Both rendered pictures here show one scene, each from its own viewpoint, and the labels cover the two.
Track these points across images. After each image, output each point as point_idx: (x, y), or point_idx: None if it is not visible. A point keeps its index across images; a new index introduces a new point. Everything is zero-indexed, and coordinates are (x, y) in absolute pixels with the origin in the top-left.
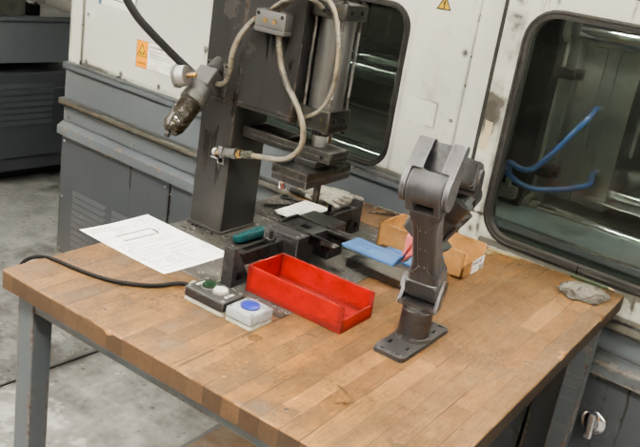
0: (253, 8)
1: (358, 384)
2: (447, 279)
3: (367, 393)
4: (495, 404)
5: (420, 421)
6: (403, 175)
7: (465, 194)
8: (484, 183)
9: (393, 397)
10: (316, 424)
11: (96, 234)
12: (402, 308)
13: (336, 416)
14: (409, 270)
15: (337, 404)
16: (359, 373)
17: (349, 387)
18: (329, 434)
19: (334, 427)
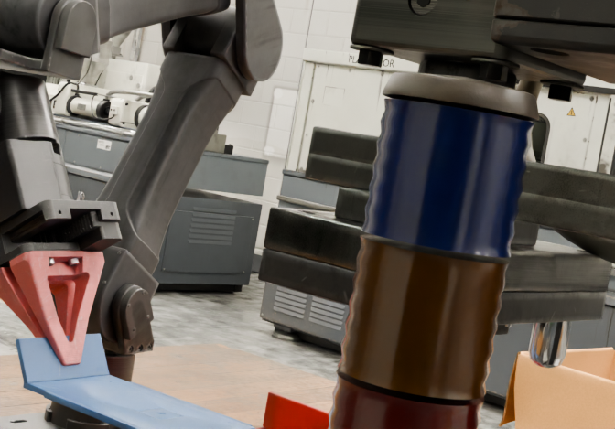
0: None
1: (245, 406)
2: None
3: (234, 398)
4: (5, 360)
5: (162, 370)
6: (279, 30)
7: (19, 70)
8: None
9: (189, 389)
10: (323, 390)
11: None
12: (134, 361)
13: (292, 391)
14: (158, 257)
15: (288, 397)
16: (237, 414)
17: (264, 406)
18: (307, 382)
19: (297, 385)
